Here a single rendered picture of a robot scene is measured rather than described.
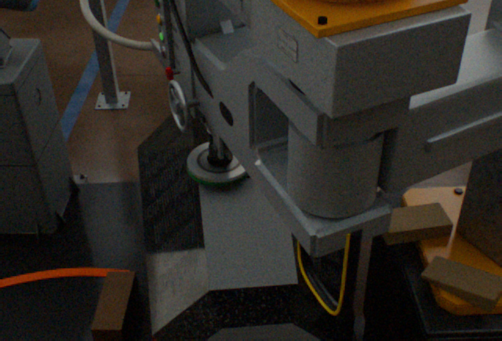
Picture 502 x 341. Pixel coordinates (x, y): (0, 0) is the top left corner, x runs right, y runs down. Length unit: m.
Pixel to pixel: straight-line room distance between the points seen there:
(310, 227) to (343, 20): 0.49
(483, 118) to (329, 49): 0.55
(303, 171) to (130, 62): 3.39
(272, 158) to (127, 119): 2.53
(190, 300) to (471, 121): 0.88
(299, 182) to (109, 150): 2.49
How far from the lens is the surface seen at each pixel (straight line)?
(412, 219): 1.94
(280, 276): 1.74
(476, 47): 1.48
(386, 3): 1.03
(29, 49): 2.94
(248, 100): 1.38
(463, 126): 1.37
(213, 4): 1.66
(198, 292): 1.75
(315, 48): 0.99
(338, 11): 1.00
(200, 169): 2.01
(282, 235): 1.85
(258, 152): 1.44
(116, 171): 3.49
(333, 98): 0.97
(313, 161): 1.20
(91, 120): 3.95
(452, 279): 1.83
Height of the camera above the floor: 2.11
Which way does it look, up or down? 37 degrees down
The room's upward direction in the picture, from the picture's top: 1 degrees counter-clockwise
